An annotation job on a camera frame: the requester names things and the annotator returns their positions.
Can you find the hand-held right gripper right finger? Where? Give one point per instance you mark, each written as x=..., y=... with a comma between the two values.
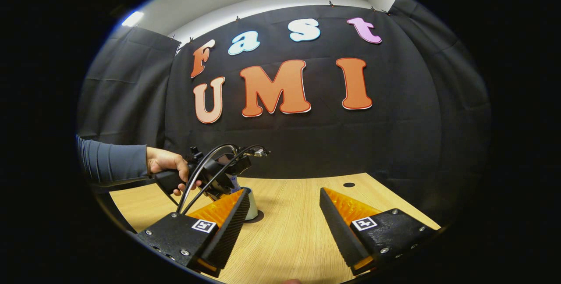
x=337, y=231

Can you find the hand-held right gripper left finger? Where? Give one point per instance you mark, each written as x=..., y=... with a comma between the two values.
x=228, y=231

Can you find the white toothpaste tube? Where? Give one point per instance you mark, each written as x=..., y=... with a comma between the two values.
x=235, y=184

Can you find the pale green cup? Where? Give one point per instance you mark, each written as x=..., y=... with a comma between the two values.
x=253, y=207

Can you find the dark brown round coaster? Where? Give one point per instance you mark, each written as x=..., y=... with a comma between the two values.
x=260, y=217

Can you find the wooden desktop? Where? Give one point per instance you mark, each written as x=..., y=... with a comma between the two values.
x=289, y=231

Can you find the black backdrop cloth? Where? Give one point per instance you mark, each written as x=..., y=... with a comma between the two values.
x=307, y=143

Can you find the ceiling light panel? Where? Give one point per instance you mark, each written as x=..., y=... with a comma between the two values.
x=132, y=18

